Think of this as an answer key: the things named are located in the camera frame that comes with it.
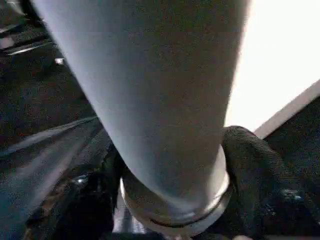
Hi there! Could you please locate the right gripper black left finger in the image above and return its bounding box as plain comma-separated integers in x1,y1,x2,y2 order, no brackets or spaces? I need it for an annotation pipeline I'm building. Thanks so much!
53,142,123,240

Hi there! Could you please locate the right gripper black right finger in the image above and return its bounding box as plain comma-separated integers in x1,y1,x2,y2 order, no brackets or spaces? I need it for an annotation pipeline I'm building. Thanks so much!
219,125,320,240

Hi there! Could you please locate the white plastic table top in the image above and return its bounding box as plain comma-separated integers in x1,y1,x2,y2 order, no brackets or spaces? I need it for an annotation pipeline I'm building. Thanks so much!
223,0,320,140

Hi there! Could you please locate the white plastic table leg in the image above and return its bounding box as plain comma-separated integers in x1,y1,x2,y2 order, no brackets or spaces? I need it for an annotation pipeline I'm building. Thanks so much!
32,0,253,238

